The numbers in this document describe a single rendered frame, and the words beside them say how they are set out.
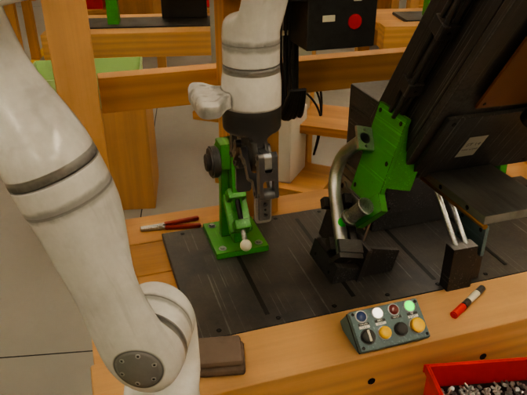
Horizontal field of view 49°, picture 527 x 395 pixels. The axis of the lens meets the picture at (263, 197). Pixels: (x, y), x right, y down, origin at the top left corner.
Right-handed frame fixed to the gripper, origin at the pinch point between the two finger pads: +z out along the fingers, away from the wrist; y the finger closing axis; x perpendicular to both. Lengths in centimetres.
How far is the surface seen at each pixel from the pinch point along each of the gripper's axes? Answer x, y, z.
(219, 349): 3.1, 12.4, 36.9
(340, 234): -30, 33, 30
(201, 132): -61, 347, 130
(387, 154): -38, 31, 11
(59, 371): 45, 118, 130
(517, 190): -62, 18, 17
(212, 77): -12, 75, 5
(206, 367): 6.1, 9.7, 37.7
